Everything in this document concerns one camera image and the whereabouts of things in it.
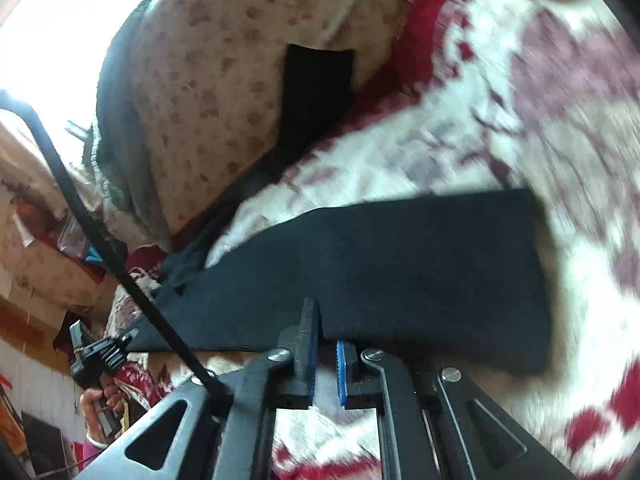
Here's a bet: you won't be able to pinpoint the black knit pants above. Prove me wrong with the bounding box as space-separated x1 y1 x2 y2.
127 43 554 376

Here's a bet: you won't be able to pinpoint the beige floral quilt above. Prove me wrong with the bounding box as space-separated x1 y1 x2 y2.
129 0 401 232

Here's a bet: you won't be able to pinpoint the black braided cable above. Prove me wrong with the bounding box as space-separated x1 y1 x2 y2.
0 90 234 416

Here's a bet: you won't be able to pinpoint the grey fleece garment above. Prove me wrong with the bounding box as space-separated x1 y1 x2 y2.
90 0 172 252

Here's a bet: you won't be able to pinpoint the person's left hand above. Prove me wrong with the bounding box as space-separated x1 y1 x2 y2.
79 375 126 448

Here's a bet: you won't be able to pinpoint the red white floral blanket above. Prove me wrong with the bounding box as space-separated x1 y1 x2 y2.
134 0 639 479

